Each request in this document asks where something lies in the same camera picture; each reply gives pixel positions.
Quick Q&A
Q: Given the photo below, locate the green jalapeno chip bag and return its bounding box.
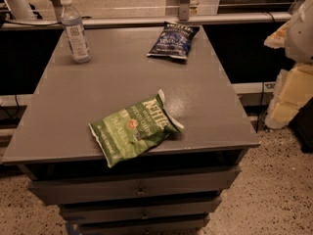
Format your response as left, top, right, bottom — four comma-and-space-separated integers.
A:
89, 90, 184, 167

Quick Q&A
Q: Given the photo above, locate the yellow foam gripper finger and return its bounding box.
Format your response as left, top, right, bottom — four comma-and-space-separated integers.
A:
264, 22, 290, 49
265, 64, 313, 129

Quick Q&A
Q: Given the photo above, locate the bottom grey drawer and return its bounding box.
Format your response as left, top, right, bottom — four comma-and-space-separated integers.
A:
79, 213, 208, 235

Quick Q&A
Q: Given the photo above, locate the grey drawer cabinet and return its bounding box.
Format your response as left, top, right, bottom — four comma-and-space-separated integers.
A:
3, 27, 258, 235

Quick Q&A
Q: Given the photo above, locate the grey drawer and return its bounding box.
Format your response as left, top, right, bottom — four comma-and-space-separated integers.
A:
79, 213, 208, 235
61, 194, 221, 224
29, 165, 241, 205

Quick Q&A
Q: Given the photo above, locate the middle grey drawer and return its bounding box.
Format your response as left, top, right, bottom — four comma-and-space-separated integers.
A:
61, 194, 221, 224

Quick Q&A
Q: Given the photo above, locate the blue chip bag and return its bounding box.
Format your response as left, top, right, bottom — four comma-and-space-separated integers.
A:
147, 22, 200, 61

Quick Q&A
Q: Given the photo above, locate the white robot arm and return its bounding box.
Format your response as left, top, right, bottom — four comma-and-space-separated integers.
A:
264, 0, 313, 129

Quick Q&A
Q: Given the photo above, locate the grey metal rail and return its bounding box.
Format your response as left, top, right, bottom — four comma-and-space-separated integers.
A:
0, 12, 291, 31

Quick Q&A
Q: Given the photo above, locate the top grey drawer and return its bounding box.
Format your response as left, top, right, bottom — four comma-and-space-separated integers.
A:
29, 165, 241, 205

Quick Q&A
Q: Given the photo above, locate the clear plastic water bottle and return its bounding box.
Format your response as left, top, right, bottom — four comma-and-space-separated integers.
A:
60, 0, 91, 64

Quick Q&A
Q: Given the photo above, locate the white pipe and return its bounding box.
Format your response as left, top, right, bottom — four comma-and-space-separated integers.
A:
6, 0, 36, 20

